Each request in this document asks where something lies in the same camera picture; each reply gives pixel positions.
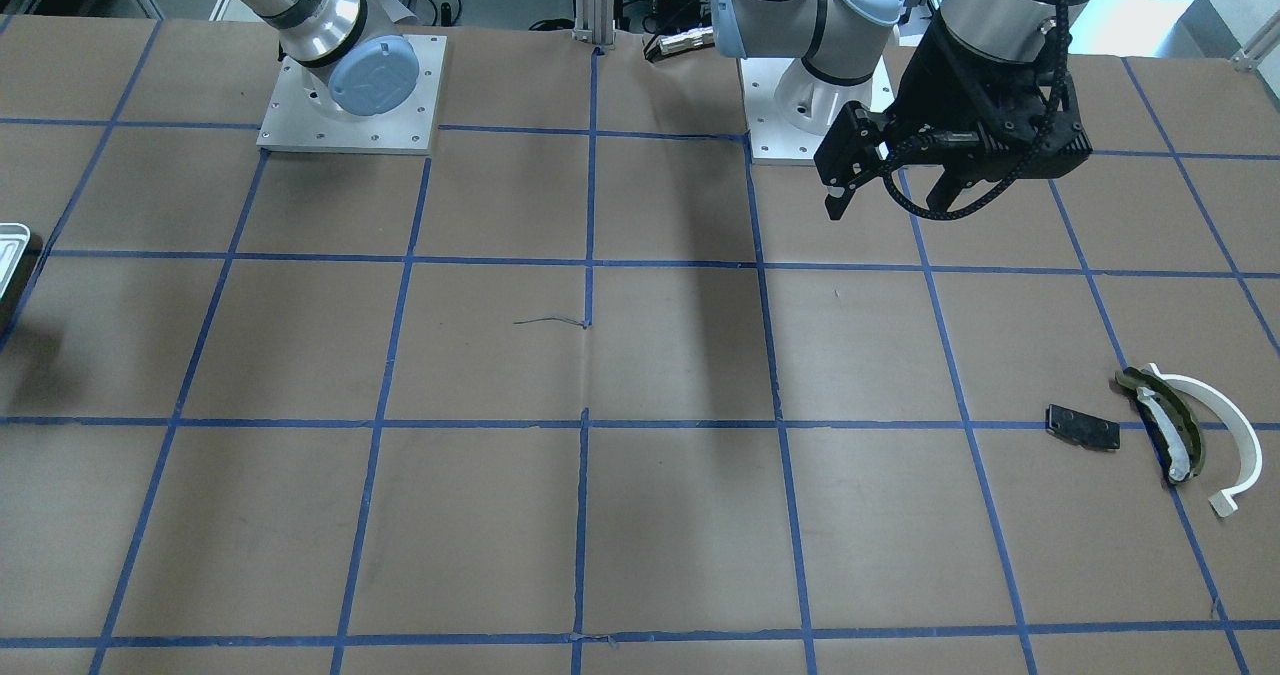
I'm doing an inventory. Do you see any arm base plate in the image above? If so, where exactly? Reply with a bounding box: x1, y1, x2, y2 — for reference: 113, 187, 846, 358
256, 35, 449, 156
739, 58, 893, 167

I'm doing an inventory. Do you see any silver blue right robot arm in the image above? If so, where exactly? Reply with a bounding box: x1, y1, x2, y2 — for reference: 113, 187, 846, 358
239, 0, 420, 117

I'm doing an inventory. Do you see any olive curved bracket part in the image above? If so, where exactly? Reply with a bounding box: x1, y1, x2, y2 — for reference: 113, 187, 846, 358
1114, 365, 1206, 487

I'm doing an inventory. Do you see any silver metal tray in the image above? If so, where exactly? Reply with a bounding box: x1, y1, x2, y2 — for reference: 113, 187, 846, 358
1, 222, 44, 332

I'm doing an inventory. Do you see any white curved plastic part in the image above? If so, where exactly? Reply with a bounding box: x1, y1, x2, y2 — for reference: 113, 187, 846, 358
1146, 362, 1263, 519

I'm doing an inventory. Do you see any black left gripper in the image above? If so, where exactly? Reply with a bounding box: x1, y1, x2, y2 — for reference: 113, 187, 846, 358
814, 22, 1091, 220

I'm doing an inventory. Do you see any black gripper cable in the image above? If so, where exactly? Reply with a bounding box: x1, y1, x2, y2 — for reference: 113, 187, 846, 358
881, 0, 1076, 222

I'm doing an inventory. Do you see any black flat plate part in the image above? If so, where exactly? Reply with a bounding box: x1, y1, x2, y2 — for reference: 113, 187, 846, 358
1044, 403, 1121, 452

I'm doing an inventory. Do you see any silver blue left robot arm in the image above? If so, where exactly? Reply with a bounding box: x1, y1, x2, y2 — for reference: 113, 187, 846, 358
710, 0, 1093, 222

